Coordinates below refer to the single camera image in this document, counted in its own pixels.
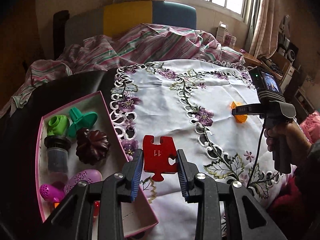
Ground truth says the pink cardboard box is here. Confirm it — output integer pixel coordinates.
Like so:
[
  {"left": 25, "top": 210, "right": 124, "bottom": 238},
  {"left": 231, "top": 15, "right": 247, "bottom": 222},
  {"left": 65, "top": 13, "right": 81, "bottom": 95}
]
[{"left": 35, "top": 91, "right": 159, "bottom": 239}]

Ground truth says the wooden shelf unit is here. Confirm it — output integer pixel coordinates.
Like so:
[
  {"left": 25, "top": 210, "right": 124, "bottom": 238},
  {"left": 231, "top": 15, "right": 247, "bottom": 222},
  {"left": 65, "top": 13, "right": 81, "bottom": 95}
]
[{"left": 260, "top": 37, "right": 319, "bottom": 117}]

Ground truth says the purple oval case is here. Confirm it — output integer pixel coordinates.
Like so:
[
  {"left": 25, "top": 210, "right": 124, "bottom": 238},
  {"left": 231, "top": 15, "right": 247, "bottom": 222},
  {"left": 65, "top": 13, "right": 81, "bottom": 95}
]
[{"left": 64, "top": 169, "right": 102, "bottom": 195}]

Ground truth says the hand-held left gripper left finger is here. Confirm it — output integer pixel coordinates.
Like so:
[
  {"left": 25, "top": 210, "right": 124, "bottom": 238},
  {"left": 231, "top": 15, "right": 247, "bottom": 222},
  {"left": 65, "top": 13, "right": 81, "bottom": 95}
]
[{"left": 31, "top": 149, "right": 144, "bottom": 240}]

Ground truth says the grey wall ornament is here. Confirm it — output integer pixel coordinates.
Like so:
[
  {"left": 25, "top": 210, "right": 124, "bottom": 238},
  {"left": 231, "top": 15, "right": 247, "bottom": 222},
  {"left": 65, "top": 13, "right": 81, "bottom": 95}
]
[{"left": 280, "top": 15, "right": 292, "bottom": 34}]

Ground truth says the dark green plastic spool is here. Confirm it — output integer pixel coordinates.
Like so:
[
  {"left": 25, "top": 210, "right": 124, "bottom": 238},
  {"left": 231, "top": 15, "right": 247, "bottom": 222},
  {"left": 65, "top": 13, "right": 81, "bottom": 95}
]
[{"left": 68, "top": 107, "right": 97, "bottom": 138}]

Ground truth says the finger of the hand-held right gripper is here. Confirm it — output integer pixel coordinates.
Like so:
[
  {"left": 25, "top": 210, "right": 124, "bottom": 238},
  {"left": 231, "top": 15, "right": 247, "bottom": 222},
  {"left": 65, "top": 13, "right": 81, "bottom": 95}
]
[{"left": 231, "top": 104, "right": 265, "bottom": 117}]

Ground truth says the orange plastic box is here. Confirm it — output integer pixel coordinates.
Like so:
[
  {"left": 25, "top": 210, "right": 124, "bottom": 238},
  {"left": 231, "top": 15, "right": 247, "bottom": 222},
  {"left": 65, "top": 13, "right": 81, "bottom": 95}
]
[{"left": 230, "top": 101, "right": 248, "bottom": 123}]

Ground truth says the person's right hand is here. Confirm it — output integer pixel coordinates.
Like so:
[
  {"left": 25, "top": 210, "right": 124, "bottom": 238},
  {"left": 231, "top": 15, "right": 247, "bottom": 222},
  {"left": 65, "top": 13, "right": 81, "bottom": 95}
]
[{"left": 265, "top": 123, "right": 313, "bottom": 168}]

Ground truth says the magenta perforated ball toy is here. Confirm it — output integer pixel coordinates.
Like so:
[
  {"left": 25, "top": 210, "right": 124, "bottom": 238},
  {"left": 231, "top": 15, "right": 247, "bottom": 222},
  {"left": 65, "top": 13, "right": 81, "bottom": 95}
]
[{"left": 39, "top": 183, "right": 66, "bottom": 203}]

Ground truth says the wooden nightstand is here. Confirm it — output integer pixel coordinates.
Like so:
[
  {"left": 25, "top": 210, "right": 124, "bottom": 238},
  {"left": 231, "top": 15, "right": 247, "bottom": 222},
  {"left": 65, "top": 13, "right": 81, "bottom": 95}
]
[{"left": 232, "top": 45, "right": 263, "bottom": 67}]

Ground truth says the white floral embroidered tablecloth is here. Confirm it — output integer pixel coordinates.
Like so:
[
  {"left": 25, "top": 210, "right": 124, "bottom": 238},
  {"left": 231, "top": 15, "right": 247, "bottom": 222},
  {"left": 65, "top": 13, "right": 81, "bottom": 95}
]
[{"left": 109, "top": 59, "right": 288, "bottom": 240}]

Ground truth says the red puzzle piece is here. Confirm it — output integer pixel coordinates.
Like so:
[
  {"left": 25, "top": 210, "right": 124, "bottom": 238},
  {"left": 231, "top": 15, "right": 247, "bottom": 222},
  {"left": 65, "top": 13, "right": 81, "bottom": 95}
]
[{"left": 142, "top": 135, "right": 178, "bottom": 182}]

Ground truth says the light green plug-in device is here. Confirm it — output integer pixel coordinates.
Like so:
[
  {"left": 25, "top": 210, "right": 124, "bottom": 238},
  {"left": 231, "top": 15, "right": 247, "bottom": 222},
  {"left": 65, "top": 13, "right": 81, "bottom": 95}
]
[{"left": 47, "top": 114, "right": 70, "bottom": 137}]

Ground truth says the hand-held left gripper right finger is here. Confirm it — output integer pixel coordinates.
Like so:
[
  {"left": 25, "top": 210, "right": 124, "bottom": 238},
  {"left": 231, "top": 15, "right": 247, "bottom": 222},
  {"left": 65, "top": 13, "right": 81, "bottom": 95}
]
[{"left": 176, "top": 149, "right": 288, "bottom": 240}]

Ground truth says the black lid grey cup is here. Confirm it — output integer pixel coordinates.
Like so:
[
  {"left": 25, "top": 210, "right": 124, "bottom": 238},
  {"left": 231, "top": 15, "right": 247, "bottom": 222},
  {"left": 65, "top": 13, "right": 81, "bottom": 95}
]
[{"left": 44, "top": 135, "right": 72, "bottom": 174}]

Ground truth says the purple patterned small box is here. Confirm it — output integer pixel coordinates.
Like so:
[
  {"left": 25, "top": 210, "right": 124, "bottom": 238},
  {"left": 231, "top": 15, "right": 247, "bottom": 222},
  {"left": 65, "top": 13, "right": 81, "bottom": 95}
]
[{"left": 223, "top": 34, "right": 237, "bottom": 47}]

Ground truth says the grey yellow blue headboard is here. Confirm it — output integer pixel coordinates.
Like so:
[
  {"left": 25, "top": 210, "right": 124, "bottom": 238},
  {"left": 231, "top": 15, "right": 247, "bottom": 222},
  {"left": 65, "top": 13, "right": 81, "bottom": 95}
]
[{"left": 65, "top": 0, "right": 197, "bottom": 40}]

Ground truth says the beige curtain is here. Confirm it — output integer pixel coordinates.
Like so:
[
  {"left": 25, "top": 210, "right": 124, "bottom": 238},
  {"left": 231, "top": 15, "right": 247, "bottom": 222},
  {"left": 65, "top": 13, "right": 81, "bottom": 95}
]
[{"left": 247, "top": 0, "right": 278, "bottom": 58}]

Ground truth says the red garment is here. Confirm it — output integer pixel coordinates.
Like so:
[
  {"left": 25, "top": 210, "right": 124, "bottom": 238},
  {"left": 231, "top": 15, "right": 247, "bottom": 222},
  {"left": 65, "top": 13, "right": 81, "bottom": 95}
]
[{"left": 269, "top": 176, "right": 315, "bottom": 222}]

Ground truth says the black cable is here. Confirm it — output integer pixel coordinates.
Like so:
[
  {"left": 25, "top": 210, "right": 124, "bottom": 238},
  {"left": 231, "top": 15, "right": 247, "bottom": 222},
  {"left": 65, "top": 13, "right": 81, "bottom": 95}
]
[{"left": 246, "top": 119, "right": 266, "bottom": 189}]

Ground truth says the white carton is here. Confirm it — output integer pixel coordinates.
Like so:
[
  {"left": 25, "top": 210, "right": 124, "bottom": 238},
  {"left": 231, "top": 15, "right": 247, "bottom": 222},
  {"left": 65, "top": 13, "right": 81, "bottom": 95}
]
[{"left": 216, "top": 21, "right": 228, "bottom": 43}]

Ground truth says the dark brown flower-shaped ornament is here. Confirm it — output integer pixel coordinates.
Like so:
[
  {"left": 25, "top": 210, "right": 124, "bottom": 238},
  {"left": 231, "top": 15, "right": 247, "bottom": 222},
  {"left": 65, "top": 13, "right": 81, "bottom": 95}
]
[{"left": 75, "top": 128, "right": 111, "bottom": 166}]

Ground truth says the pink green striped blanket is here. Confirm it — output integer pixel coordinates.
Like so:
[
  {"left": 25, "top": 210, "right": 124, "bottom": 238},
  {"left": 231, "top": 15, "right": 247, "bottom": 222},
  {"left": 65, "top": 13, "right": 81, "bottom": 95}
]
[{"left": 0, "top": 24, "right": 247, "bottom": 118}]

